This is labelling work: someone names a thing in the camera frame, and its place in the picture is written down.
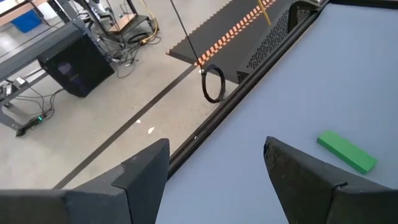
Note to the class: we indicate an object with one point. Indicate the black computer tower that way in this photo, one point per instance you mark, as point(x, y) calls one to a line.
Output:
point(77, 68)

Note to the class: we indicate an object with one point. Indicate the black power strip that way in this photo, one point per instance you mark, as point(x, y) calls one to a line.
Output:
point(31, 123)

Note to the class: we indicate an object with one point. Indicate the gray workbench frame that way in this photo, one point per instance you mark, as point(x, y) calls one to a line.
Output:
point(31, 49)

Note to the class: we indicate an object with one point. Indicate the blue bin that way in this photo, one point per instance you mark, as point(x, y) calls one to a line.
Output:
point(26, 21)

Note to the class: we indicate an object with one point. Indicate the black mat with orange stripes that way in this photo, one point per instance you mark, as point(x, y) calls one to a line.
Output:
point(224, 28)

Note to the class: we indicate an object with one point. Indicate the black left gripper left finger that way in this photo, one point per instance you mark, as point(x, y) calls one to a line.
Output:
point(124, 199)

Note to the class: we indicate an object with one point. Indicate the long green block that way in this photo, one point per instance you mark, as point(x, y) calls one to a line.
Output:
point(346, 151)

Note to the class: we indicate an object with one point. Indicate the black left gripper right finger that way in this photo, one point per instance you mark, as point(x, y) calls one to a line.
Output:
point(311, 193)

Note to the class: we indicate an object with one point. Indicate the black cart with wooden shelf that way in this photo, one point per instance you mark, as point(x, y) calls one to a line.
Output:
point(122, 22)

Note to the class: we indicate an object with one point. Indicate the black perforated box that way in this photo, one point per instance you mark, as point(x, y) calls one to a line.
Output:
point(267, 43)

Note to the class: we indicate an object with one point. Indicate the black table frame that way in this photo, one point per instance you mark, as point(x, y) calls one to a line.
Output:
point(236, 93)

